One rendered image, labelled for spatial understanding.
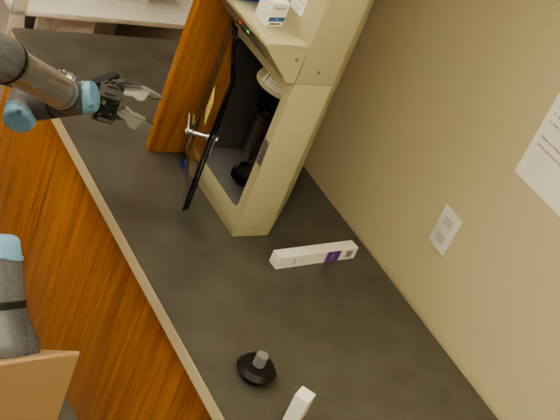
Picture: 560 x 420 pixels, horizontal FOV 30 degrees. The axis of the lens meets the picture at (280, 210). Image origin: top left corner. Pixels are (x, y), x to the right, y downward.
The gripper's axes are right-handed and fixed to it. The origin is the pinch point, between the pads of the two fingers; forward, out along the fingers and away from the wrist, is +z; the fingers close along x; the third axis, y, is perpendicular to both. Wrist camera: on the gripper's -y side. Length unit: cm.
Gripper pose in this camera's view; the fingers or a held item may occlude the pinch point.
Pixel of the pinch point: (152, 108)
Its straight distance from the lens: 259.5
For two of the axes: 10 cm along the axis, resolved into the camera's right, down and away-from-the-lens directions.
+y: 0.3, 5.7, -8.2
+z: 9.4, 2.6, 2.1
